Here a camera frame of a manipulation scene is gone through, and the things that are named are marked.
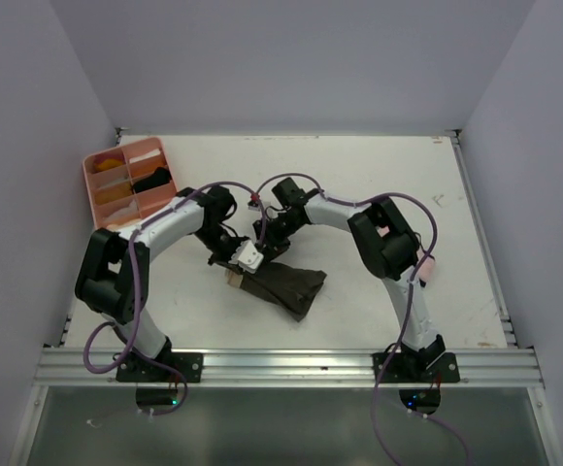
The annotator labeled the olive green underwear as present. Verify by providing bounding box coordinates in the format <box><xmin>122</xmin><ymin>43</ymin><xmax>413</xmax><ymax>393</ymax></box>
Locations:
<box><xmin>225</xmin><ymin>262</ymin><xmax>327</xmax><ymax>322</ymax></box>

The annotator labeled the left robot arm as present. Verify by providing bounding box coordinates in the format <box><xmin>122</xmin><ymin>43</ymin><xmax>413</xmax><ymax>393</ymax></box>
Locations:
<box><xmin>75</xmin><ymin>183</ymin><xmax>263</xmax><ymax>382</ymax></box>

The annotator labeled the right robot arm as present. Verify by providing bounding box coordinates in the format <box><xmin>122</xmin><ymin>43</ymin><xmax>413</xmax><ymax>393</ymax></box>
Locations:
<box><xmin>253</xmin><ymin>177</ymin><xmax>446</xmax><ymax>382</ymax></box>

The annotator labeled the pink underwear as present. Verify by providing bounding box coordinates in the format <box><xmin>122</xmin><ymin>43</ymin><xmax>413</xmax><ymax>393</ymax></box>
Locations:
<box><xmin>416</xmin><ymin>255</ymin><xmax>436</xmax><ymax>283</ymax></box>

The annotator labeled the black rolled garment in tray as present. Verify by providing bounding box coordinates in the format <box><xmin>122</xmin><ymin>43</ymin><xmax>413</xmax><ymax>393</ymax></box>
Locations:
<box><xmin>132</xmin><ymin>167</ymin><xmax>172</xmax><ymax>193</ymax></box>

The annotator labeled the white rolled garment in tray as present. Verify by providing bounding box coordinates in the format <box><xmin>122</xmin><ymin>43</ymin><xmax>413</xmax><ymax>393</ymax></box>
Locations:
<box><xmin>129</xmin><ymin>149</ymin><xmax>162</xmax><ymax>164</ymax></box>

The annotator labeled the pink divided organizer tray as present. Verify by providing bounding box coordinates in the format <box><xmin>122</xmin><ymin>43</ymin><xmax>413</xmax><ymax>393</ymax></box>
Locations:
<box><xmin>83</xmin><ymin>137</ymin><xmax>177</xmax><ymax>229</ymax></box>

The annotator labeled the orange rolled garment in tray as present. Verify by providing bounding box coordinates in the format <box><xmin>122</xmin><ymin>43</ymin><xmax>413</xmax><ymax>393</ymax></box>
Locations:
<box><xmin>94</xmin><ymin>184</ymin><xmax>133</xmax><ymax>205</ymax></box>

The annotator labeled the yellow rolled garment in tray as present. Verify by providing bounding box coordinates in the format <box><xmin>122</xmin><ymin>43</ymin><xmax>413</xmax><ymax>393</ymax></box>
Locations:
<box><xmin>92</xmin><ymin>154</ymin><xmax>124</xmax><ymax>173</ymax></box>

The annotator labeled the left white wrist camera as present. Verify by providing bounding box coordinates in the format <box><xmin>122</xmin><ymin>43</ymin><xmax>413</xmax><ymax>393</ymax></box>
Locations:
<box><xmin>232</xmin><ymin>240</ymin><xmax>264</xmax><ymax>274</ymax></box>

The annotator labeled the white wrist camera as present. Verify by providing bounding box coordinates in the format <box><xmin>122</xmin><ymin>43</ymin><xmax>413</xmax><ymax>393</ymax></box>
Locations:
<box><xmin>232</xmin><ymin>240</ymin><xmax>264</xmax><ymax>274</ymax></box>
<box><xmin>248</xmin><ymin>194</ymin><xmax>261</xmax><ymax>211</ymax></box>

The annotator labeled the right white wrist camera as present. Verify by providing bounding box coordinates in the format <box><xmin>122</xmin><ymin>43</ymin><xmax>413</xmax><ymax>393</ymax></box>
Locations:
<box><xmin>248</xmin><ymin>194</ymin><xmax>261</xmax><ymax>211</ymax></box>

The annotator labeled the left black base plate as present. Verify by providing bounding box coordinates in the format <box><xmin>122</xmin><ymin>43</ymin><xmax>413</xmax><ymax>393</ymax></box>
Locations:
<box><xmin>116</xmin><ymin>351</ymin><xmax>204</xmax><ymax>383</ymax></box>

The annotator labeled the aluminium mounting rail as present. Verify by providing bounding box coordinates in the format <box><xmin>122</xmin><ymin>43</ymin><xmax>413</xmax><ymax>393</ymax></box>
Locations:
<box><xmin>33</xmin><ymin>348</ymin><xmax>544</xmax><ymax>388</ymax></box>

